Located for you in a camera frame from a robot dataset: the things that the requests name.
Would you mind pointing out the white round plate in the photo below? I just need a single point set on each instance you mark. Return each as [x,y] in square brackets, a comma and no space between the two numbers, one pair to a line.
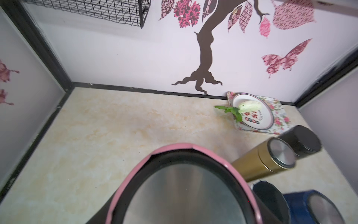
[262,119]

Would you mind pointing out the gold thermos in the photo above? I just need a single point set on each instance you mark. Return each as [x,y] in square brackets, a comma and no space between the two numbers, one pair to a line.
[270,157]

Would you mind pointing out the toy napa cabbage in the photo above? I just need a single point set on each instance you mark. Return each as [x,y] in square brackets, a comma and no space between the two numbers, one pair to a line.
[249,106]

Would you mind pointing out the blue thermos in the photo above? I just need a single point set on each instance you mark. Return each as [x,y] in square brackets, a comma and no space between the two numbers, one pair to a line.
[312,207]

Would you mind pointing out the white thermos black lid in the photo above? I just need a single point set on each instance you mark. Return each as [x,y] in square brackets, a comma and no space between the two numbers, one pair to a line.
[274,200]

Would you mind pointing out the black wire basket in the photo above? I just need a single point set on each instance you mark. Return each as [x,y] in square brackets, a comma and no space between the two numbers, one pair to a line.
[132,12]

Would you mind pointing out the green plastic leaf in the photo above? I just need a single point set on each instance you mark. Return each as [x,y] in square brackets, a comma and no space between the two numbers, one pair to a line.
[233,110]

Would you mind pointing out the pink thermos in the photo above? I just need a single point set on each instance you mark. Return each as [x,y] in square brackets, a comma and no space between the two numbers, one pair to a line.
[184,183]

